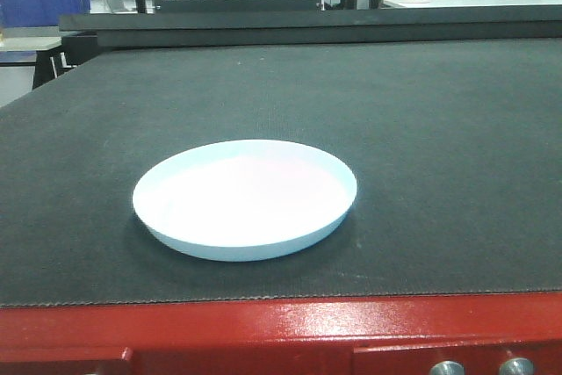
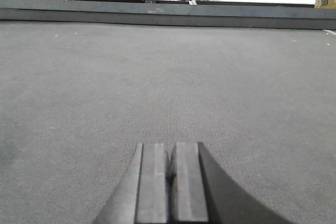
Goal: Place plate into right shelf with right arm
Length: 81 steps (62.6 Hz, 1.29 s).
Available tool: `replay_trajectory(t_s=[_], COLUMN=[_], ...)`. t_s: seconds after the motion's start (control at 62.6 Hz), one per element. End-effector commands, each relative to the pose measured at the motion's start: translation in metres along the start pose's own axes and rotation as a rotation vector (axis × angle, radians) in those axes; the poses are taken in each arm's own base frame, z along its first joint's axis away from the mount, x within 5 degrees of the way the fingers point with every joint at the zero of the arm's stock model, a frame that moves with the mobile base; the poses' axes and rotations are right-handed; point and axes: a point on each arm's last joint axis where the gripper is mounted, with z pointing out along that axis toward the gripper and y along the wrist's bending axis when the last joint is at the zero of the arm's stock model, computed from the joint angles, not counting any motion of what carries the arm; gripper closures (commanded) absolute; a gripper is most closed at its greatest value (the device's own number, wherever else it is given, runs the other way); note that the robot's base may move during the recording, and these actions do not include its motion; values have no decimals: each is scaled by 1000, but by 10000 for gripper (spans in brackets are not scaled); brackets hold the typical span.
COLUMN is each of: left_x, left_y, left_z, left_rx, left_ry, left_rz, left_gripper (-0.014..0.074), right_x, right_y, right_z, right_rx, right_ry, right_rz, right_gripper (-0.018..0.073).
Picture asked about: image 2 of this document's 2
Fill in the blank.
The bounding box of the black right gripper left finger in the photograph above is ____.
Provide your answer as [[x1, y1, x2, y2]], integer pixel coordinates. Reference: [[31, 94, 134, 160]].
[[93, 143, 169, 223]]

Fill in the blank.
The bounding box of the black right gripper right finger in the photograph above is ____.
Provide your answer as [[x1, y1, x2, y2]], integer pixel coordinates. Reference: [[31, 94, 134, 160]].
[[170, 142, 290, 223]]

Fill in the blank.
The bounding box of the dark grey table mat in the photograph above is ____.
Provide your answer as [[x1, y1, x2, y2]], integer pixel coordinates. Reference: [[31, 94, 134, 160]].
[[0, 0, 336, 224]]

